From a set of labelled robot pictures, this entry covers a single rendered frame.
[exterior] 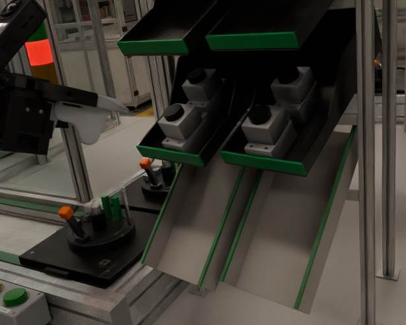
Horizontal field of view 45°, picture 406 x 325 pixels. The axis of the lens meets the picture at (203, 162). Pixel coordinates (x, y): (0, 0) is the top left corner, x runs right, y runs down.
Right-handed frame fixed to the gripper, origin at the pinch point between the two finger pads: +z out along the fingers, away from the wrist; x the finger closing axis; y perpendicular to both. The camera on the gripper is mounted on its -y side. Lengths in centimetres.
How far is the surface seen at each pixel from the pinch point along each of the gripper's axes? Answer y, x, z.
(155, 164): 10, -43, 54
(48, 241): 28, -37, 21
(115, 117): -5, -125, 107
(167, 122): 0.9, 1.3, 11.3
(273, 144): 1.9, 16.8, 15.7
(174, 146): 4.0, 2.0, 12.8
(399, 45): -197, -212, 699
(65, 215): 19.9, -25.1, 15.4
